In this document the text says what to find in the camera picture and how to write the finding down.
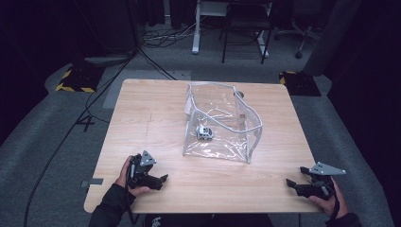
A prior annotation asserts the person's right hand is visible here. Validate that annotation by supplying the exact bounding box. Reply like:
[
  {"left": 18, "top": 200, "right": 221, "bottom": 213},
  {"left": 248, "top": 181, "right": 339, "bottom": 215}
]
[{"left": 307, "top": 176, "right": 349, "bottom": 218}]

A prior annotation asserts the bundle of floor cables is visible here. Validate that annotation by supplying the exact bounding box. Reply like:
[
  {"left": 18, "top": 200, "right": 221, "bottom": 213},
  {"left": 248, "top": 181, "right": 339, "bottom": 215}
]
[{"left": 141, "top": 21, "right": 197, "bottom": 49}]

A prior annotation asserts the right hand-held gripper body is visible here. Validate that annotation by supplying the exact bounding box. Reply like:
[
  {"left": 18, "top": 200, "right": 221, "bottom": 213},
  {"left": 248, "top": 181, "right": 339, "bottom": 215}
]
[{"left": 306, "top": 161, "right": 347, "bottom": 201}]

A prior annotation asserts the grey tape strip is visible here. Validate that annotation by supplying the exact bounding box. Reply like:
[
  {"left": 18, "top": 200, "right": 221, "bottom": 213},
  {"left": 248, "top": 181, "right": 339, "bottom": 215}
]
[{"left": 79, "top": 177, "right": 105, "bottom": 189}]

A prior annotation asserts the black metal chair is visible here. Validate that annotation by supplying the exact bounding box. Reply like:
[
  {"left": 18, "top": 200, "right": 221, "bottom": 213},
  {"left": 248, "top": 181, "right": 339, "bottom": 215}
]
[{"left": 218, "top": 0, "right": 274, "bottom": 65}]

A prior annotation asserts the clear plastic zipper bag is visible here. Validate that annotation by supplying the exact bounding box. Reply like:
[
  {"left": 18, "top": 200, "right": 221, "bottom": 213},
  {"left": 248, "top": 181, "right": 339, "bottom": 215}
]
[{"left": 182, "top": 80, "right": 264, "bottom": 165}]

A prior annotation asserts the person's dark clothing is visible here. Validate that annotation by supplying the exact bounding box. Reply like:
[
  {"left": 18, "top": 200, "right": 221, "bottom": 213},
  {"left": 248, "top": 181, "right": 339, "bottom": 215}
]
[{"left": 143, "top": 213, "right": 270, "bottom": 227}]

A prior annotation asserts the white toy car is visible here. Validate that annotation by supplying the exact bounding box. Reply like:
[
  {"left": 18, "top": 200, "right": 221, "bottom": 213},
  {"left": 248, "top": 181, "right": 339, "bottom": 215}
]
[{"left": 195, "top": 125, "right": 216, "bottom": 141}]

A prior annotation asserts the office chair wheeled base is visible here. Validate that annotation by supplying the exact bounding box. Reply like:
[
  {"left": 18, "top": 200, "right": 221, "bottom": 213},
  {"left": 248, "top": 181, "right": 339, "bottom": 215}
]
[{"left": 272, "top": 16, "right": 320, "bottom": 61}]

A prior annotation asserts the person's left hand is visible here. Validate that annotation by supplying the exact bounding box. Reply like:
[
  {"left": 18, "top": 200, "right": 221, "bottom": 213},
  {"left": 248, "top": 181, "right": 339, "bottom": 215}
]
[{"left": 114, "top": 155, "right": 151, "bottom": 198}]

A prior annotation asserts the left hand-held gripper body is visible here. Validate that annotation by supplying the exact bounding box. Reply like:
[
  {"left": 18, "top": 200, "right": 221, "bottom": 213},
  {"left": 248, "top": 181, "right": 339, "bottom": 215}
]
[{"left": 126, "top": 149, "right": 158, "bottom": 189}]

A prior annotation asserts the black yellow striped base plate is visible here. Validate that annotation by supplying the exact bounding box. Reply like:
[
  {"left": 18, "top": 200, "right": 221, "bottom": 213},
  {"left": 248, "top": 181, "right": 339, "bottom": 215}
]
[
  {"left": 54, "top": 63, "right": 106, "bottom": 94},
  {"left": 278, "top": 70, "right": 323, "bottom": 97}
]

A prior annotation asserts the dark cabinet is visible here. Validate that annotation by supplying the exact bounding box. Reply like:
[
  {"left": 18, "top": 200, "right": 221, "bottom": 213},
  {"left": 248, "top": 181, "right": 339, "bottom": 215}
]
[{"left": 75, "top": 0, "right": 140, "bottom": 64}]

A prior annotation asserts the long black floor cable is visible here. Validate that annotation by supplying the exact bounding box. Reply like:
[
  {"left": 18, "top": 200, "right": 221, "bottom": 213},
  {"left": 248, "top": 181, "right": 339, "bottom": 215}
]
[{"left": 23, "top": 46, "right": 140, "bottom": 227}]

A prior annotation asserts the white desk frame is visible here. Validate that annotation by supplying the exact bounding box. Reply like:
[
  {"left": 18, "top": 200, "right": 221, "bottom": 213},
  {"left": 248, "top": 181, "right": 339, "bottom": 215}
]
[{"left": 191, "top": 0, "right": 270, "bottom": 59}]

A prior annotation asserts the black wrist strap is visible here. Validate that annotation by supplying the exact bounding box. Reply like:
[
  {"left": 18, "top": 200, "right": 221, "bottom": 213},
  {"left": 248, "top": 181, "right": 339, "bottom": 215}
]
[
  {"left": 125, "top": 185, "right": 140, "bottom": 227},
  {"left": 327, "top": 185, "right": 342, "bottom": 221}
]

